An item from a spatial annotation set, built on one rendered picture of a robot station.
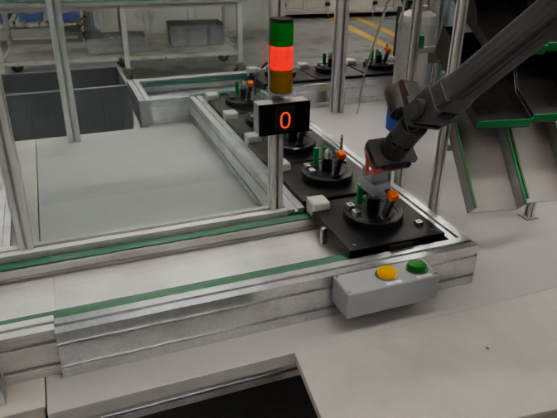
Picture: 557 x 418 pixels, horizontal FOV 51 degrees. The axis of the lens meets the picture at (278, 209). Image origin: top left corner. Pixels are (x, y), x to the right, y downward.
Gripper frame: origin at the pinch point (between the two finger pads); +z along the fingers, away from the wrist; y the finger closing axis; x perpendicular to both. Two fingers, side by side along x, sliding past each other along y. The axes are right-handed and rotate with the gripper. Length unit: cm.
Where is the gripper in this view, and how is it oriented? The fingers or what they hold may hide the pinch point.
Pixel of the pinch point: (375, 169)
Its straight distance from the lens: 135.9
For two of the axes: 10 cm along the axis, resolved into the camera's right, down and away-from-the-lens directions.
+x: 2.8, 9.0, -3.4
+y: -9.3, 1.6, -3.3
